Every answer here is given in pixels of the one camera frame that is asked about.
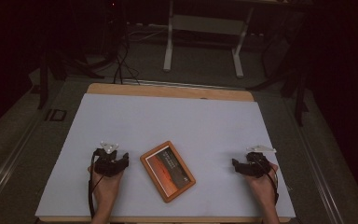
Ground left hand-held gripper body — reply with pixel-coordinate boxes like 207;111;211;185
92;141;124;177

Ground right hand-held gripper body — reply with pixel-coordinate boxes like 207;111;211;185
239;144;277;179

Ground wooden picture frame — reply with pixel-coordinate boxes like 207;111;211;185
139;140;197;203

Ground person's left hand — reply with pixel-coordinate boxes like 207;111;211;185
88;164;125;207

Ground person's right hand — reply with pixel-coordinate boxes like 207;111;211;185
245;163;280;208

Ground wooden table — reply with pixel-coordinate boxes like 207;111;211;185
38;82;293;224

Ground black metal stand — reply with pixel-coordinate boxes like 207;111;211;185
246;18;312;127

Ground metal floor strip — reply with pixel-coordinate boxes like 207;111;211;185
122;78;247;91

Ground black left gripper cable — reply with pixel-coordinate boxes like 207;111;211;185
88;148;98;219

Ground black rectangular floor bracket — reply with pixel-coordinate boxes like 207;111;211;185
44;108;68;122

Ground black floor cables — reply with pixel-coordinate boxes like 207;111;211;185
112;31;142;86

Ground white metal desk frame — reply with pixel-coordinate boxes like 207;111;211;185
162;0;256;79

